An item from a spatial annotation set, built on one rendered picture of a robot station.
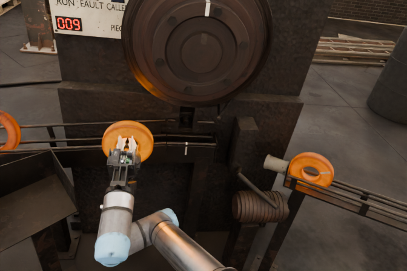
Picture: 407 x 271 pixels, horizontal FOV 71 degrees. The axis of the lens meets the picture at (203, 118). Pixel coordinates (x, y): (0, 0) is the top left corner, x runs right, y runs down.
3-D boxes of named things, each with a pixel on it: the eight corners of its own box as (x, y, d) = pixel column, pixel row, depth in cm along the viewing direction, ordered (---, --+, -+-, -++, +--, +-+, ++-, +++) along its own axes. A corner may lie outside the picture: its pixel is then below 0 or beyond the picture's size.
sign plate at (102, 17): (56, 31, 96) (46, -28, 86) (134, 38, 100) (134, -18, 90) (53, 32, 94) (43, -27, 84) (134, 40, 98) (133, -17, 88)
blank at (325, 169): (298, 187, 115) (297, 192, 112) (285, 154, 111) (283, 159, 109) (340, 184, 105) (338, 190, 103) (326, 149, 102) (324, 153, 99)
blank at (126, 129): (98, 121, 85) (96, 127, 82) (150, 117, 87) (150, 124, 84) (108, 160, 94) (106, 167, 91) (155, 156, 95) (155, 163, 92)
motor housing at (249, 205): (215, 254, 149) (234, 183, 120) (255, 253, 153) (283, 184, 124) (219, 279, 139) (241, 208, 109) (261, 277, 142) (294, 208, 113)
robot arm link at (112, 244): (92, 265, 66) (92, 254, 60) (100, 218, 73) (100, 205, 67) (126, 265, 68) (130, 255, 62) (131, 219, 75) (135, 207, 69)
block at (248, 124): (225, 157, 130) (234, 114, 116) (241, 158, 131) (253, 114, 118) (228, 174, 121) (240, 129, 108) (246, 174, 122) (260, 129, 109)
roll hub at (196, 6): (151, 86, 90) (154, -9, 75) (236, 91, 95) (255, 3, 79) (150, 94, 86) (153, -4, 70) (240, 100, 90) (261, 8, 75)
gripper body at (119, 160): (137, 146, 78) (133, 186, 70) (138, 163, 84) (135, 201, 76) (108, 146, 77) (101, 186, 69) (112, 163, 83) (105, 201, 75)
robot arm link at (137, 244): (141, 254, 80) (146, 242, 72) (101, 274, 74) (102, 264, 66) (131, 228, 84) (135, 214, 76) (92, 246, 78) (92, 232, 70)
